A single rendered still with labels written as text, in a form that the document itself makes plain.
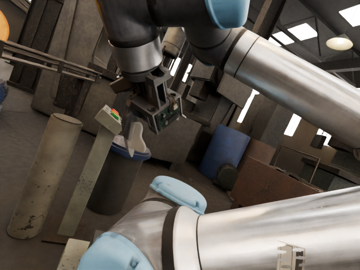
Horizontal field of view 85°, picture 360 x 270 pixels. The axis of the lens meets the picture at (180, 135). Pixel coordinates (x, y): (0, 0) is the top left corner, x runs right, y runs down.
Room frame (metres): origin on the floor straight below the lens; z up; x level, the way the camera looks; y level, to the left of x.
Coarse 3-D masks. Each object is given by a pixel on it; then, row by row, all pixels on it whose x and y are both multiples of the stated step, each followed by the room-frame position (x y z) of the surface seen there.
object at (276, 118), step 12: (264, 96) 4.72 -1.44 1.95; (252, 108) 4.88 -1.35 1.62; (264, 108) 4.57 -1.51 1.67; (276, 108) 4.33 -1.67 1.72; (252, 120) 4.73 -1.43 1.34; (264, 120) 4.43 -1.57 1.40; (276, 120) 4.40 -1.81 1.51; (288, 120) 4.54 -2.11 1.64; (252, 132) 4.57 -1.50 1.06; (264, 132) 4.32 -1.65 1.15; (276, 132) 4.47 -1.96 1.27; (276, 144) 4.55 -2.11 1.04
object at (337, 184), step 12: (312, 144) 4.44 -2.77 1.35; (336, 144) 3.92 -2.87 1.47; (336, 156) 4.30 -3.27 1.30; (348, 156) 4.08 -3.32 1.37; (312, 168) 4.03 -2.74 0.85; (324, 168) 3.76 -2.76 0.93; (336, 168) 3.55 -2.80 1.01; (348, 168) 3.97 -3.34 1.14; (312, 180) 3.91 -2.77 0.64; (324, 180) 3.69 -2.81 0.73; (336, 180) 3.59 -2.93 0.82; (348, 180) 3.66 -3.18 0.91
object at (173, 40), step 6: (168, 30) 8.65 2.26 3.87; (174, 30) 8.52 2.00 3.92; (180, 30) 8.54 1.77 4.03; (168, 36) 8.56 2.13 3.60; (174, 36) 8.51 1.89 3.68; (180, 36) 8.59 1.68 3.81; (162, 42) 8.70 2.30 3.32; (168, 42) 8.51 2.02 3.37; (174, 42) 8.53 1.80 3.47; (180, 42) 8.67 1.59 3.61; (162, 48) 8.58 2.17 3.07; (168, 48) 8.51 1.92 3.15; (174, 48) 8.57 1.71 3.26; (180, 48) 8.79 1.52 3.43; (162, 54) 8.53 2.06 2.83; (168, 54) 8.80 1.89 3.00; (174, 54) 8.64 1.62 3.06; (168, 60) 8.99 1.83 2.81; (174, 60) 8.73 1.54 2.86; (168, 66) 9.33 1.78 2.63
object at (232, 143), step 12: (216, 132) 3.29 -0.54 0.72; (228, 132) 3.12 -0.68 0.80; (240, 132) 3.10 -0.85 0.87; (216, 144) 3.18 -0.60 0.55; (228, 144) 3.10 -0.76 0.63; (240, 144) 3.11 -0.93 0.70; (204, 156) 3.34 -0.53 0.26; (216, 156) 3.13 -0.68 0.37; (228, 156) 3.09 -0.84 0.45; (240, 156) 3.19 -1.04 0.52; (204, 168) 3.20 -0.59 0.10; (216, 168) 3.10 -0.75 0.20
